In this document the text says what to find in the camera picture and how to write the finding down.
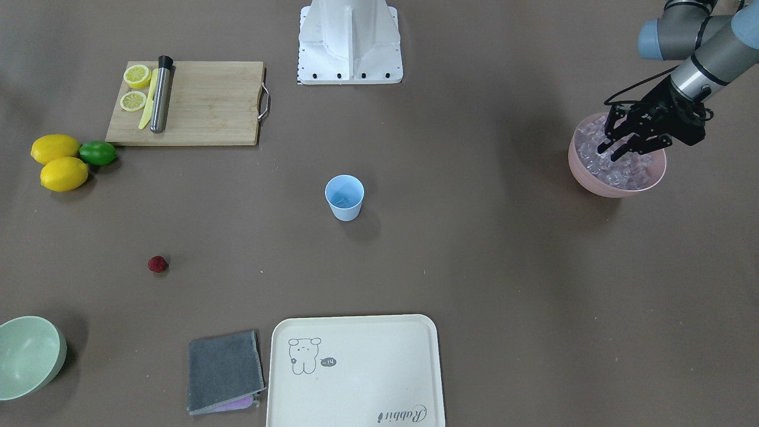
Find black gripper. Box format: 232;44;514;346
597;77;707;162

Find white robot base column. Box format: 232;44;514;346
296;1;404;85

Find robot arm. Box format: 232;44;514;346
597;1;758;161

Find pile of ice cubes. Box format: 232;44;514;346
575;114;654;191

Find light blue cup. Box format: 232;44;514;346
324;174;364;222

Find pink bowl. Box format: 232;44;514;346
567;113;667;198

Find cream rabbit tray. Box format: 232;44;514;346
266;314;447;426

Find wooden cutting board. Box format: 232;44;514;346
105;60;270;146

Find grey folded cloth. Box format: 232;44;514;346
187;330;266;416

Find steel muddler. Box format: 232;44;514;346
149;56;174;133

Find yellow plastic knife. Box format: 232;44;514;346
138;68;159;130

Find red strawberry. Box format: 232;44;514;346
148;255;169;274

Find lemon slice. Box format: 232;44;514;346
119;90;147;113
123;64;152;89

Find green lime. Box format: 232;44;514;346
78;141;117;167

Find yellow lemon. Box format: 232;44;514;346
40;157;89;192
30;133;81;165

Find green bowl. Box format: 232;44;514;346
1;316;68;401

